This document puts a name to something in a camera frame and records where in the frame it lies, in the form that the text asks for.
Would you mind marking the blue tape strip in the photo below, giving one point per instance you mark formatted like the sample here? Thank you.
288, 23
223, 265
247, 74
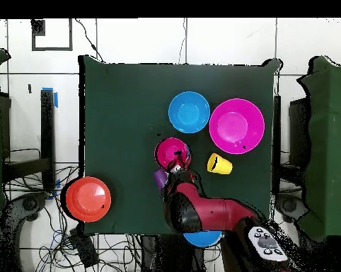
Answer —
56, 100

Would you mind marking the blue plastic bowl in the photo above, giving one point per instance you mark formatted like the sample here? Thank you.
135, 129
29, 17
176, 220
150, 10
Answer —
201, 238
189, 112

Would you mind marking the dark green tablecloth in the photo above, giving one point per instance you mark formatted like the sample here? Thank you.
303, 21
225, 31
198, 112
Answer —
116, 99

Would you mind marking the small magenta plastic bowl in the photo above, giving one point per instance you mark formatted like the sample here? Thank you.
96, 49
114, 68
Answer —
166, 151

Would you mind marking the large orange plastic bowl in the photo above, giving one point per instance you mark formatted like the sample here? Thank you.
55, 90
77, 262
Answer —
88, 198

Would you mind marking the yellow plastic cup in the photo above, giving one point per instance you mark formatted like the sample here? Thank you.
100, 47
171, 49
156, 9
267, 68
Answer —
222, 167

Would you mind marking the black floor box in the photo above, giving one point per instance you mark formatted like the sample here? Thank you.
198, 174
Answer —
84, 249

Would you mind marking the purple ribbed plastic cup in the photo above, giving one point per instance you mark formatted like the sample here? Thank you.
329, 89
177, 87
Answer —
160, 178

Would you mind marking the large pink plastic bowl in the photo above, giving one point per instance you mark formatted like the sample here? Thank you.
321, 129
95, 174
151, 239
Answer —
235, 126

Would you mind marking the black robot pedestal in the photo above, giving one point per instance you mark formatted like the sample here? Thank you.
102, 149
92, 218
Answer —
164, 255

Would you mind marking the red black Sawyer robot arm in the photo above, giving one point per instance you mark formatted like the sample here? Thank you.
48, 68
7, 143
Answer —
215, 212

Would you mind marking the black metal frame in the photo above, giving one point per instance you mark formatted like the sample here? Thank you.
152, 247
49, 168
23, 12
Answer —
299, 133
47, 127

